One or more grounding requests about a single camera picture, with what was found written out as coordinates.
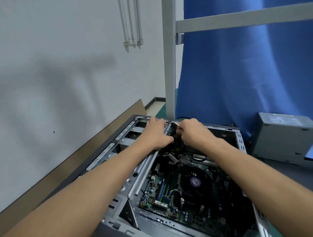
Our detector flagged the person's right hand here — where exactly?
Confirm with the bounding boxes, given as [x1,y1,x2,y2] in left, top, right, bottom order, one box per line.
[176,118,219,153]

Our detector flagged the person's left hand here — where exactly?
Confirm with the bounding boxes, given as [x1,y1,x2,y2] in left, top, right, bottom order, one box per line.
[140,117,174,151]

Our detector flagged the green expansion card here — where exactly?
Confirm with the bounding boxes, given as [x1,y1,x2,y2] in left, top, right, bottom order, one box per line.
[168,121,189,147]

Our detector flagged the person's left forearm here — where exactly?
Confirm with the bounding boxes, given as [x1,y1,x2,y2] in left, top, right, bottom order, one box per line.
[0,140,157,237]

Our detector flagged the person's right forearm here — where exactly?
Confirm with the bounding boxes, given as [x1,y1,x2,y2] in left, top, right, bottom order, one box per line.
[204,139,313,237]

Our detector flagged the small silver heatsink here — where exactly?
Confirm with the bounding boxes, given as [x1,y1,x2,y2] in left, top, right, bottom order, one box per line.
[179,154,194,164]

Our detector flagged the silver metal support bar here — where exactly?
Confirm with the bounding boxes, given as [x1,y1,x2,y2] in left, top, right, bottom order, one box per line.
[128,122,171,197]

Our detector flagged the black processor cooler fan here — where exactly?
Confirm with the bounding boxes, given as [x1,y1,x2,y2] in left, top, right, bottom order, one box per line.
[177,166,231,203]

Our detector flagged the grey open computer case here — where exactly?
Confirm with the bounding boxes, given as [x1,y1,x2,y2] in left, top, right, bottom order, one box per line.
[76,114,269,237]

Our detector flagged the blue curtain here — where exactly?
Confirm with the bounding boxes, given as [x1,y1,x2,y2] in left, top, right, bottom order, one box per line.
[175,0,313,145]

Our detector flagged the green motherboard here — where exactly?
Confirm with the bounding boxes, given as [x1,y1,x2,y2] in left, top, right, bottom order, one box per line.
[138,146,255,237]

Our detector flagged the brown cardboard sheet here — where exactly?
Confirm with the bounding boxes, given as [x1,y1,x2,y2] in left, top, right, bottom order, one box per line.
[0,99,147,233]

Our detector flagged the grey power supply unit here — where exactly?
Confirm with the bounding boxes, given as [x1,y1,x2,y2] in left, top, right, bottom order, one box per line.
[252,112,313,169]

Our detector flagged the coloured fan wires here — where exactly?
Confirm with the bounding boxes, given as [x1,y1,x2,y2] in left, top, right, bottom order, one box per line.
[166,188,182,203]

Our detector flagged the grey metal frame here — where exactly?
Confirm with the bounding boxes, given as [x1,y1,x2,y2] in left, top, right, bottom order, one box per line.
[161,0,313,118]

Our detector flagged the white wall pipe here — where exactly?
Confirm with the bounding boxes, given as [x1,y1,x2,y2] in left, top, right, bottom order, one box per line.
[133,0,144,49]
[125,0,137,49]
[118,0,130,53]

